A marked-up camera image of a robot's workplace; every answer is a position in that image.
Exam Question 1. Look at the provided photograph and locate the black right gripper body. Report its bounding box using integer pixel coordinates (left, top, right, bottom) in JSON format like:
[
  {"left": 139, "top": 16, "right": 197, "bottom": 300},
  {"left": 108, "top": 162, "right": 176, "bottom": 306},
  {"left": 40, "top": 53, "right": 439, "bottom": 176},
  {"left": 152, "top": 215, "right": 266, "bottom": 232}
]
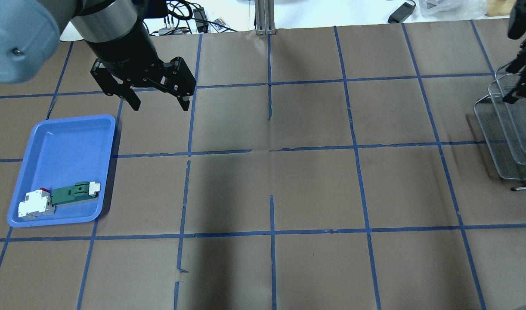
[{"left": 503, "top": 0, "right": 526, "bottom": 104}]

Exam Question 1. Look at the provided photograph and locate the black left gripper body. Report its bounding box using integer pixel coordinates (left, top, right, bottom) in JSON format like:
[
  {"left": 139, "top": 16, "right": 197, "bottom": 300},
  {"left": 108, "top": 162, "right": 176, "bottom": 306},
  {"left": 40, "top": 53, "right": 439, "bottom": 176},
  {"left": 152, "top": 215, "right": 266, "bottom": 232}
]
[{"left": 90, "top": 19, "right": 178, "bottom": 96}]

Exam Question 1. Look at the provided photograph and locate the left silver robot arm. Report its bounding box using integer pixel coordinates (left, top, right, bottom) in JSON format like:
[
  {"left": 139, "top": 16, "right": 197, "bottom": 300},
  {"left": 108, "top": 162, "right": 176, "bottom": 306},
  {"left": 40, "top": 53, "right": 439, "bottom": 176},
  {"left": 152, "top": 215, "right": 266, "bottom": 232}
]
[{"left": 0, "top": 0, "right": 196, "bottom": 111}]

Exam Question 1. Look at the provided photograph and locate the wooden cutting board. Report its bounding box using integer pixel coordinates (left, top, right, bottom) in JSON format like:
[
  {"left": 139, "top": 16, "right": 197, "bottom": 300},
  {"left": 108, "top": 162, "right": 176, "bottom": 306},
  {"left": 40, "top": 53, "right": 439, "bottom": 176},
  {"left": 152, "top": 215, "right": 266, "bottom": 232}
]
[{"left": 485, "top": 0, "right": 516, "bottom": 17}]

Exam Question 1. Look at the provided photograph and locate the small remote control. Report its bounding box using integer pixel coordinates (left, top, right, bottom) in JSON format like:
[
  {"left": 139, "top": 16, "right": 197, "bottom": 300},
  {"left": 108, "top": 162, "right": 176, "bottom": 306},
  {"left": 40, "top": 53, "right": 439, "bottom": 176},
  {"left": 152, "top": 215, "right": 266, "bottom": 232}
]
[{"left": 212, "top": 17, "right": 229, "bottom": 32}]

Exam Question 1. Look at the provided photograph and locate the blue plastic tray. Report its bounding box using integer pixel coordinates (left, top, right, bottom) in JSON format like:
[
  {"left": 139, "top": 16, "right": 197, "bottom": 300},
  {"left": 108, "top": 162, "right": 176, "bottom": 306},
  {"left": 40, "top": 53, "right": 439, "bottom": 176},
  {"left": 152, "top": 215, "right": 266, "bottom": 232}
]
[{"left": 7, "top": 115, "right": 117, "bottom": 228}]

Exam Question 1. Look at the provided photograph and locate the crumpled clear plastic bag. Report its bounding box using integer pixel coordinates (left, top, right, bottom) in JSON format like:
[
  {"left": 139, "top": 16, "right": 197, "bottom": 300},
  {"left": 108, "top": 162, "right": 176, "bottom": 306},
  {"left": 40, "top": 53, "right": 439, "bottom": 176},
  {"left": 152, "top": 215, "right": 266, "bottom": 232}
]
[{"left": 417, "top": 0, "right": 488, "bottom": 19}]

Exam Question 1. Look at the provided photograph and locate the green circuit board module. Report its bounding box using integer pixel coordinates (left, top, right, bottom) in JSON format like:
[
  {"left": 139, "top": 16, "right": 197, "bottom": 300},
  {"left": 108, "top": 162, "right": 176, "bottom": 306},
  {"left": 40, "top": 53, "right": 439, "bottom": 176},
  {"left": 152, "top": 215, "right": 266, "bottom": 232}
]
[{"left": 51, "top": 181, "right": 101, "bottom": 206}]

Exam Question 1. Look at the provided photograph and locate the black power adapter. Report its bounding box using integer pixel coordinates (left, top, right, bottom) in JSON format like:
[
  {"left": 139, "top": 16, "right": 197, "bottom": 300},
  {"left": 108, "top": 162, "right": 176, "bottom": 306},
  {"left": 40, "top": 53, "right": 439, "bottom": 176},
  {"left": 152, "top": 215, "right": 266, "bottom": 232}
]
[{"left": 387, "top": 0, "right": 417, "bottom": 24}]

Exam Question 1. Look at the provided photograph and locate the white plastic connector block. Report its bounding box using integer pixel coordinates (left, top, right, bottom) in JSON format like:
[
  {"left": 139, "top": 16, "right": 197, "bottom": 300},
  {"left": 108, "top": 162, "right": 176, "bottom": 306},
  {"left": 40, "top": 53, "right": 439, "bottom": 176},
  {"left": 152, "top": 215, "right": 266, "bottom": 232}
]
[{"left": 18, "top": 188, "right": 55, "bottom": 220}]

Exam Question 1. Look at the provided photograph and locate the aluminium frame post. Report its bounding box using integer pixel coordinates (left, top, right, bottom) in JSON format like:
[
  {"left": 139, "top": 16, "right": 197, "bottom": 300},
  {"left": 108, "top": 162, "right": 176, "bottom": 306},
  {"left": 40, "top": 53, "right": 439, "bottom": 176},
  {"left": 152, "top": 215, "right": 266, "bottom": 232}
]
[{"left": 254, "top": 0, "right": 276, "bottom": 37}]

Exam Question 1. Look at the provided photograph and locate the silver wire mesh shelf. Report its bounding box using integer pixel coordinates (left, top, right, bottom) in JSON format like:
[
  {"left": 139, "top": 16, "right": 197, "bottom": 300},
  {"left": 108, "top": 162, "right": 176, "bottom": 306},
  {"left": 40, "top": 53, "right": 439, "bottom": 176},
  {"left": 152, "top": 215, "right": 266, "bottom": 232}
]
[{"left": 473, "top": 62, "right": 526, "bottom": 192}]

